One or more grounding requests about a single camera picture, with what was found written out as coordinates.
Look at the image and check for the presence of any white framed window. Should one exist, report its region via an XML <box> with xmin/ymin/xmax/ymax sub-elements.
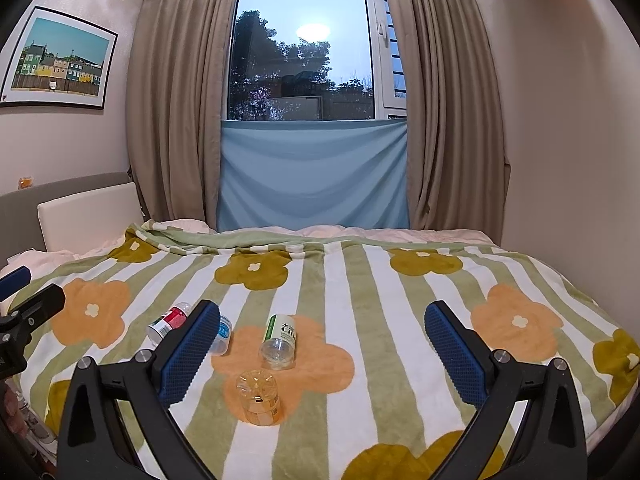
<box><xmin>226</xmin><ymin>0</ymin><xmax>408</xmax><ymax>123</ymax></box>

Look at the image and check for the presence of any grey bed headboard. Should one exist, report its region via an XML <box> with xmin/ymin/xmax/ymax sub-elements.
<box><xmin>0</xmin><ymin>171</ymin><xmax>133</xmax><ymax>267</ymax></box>

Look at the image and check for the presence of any beige curtain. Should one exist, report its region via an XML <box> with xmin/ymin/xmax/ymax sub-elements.
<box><xmin>382</xmin><ymin>0</ymin><xmax>512</xmax><ymax>233</ymax></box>
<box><xmin>125</xmin><ymin>0</ymin><xmax>242</xmax><ymax>233</ymax></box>

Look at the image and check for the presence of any amber transparent cup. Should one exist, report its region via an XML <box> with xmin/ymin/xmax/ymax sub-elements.
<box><xmin>235</xmin><ymin>368</ymin><xmax>284</xmax><ymax>426</ymax></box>

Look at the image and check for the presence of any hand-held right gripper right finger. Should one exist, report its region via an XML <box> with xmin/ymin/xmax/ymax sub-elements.
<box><xmin>424</xmin><ymin>300</ymin><xmax>588</xmax><ymax>480</ymax></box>

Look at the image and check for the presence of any light blue cloth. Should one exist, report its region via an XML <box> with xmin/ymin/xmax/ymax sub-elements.
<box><xmin>215</xmin><ymin>118</ymin><xmax>411</xmax><ymax>232</ymax></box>

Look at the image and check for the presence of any clear cup with red label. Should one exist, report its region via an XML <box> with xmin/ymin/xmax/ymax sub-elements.
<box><xmin>147</xmin><ymin>302</ymin><xmax>194</xmax><ymax>349</ymax></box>

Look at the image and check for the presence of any white pillow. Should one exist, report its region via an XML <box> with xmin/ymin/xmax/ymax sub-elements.
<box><xmin>37</xmin><ymin>182</ymin><xmax>144</xmax><ymax>254</ymax></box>

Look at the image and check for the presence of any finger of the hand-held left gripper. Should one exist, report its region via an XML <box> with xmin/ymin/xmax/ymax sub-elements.
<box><xmin>0</xmin><ymin>283</ymin><xmax>66</xmax><ymax>337</ymax></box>
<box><xmin>0</xmin><ymin>266</ymin><xmax>32</xmax><ymax>302</ymax></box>

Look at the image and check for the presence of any floral striped blanket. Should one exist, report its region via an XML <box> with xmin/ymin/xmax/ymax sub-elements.
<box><xmin>7</xmin><ymin>221</ymin><xmax>640</xmax><ymax>480</ymax></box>

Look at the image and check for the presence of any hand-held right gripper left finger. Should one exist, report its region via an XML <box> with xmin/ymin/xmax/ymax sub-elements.
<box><xmin>57</xmin><ymin>300</ymin><xmax>223</xmax><ymax>480</ymax></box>

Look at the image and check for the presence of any clear cup with green label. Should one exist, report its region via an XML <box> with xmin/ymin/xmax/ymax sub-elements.
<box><xmin>258</xmin><ymin>313</ymin><xmax>300</xmax><ymax>372</ymax></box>

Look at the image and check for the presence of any framed picture of houses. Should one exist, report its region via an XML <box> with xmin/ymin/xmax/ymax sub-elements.
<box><xmin>0</xmin><ymin>6</ymin><xmax>119</xmax><ymax>111</ymax></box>

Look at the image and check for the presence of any clear cup with blue label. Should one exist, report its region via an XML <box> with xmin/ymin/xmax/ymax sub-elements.
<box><xmin>210</xmin><ymin>313</ymin><xmax>235</xmax><ymax>357</ymax></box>

